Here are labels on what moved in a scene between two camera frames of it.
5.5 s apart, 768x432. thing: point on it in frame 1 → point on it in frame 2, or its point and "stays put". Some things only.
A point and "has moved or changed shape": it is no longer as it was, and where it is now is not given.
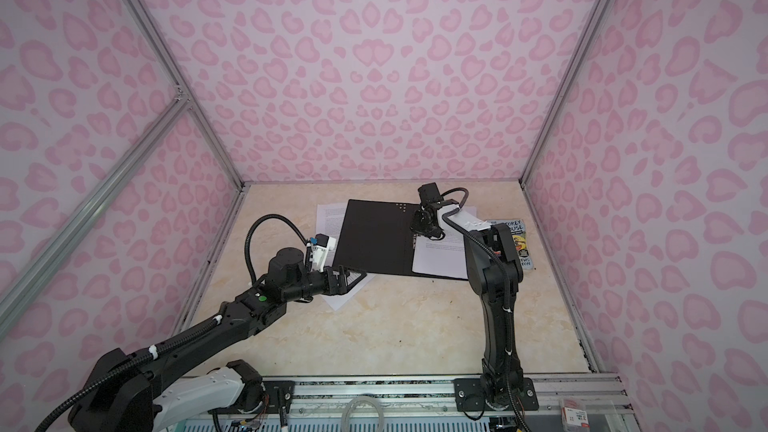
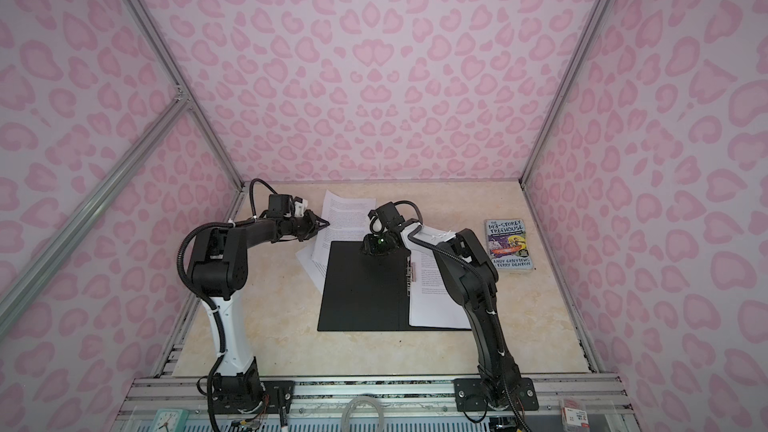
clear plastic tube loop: x=351 y=402 stays put
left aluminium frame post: x=137 y=8 stays put
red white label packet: x=573 y=418 stays put
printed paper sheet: x=444 y=257 has moved or changed shape
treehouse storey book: x=519 y=241 stays put
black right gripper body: x=422 y=225 → x=380 y=245
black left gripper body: x=314 y=284 → x=300 y=227
